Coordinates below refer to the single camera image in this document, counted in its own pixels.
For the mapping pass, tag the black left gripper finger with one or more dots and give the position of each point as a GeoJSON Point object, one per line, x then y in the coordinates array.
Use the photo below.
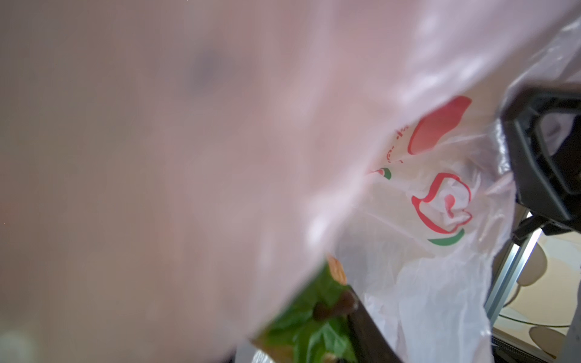
{"type": "Point", "coordinates": [367, 340]}

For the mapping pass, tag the pink plastic bag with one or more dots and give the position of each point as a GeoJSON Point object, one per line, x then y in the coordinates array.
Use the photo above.
{"type": "Point", "coordinates": [174, 172]}

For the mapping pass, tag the red strawberry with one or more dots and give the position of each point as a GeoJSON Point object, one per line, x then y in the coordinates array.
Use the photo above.
{"type": "Point", "coordinates": [315, 326]}

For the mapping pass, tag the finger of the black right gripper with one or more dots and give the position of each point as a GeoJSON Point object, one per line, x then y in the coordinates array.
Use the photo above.
{"type": "Point", "coordinates": [547, 184]}

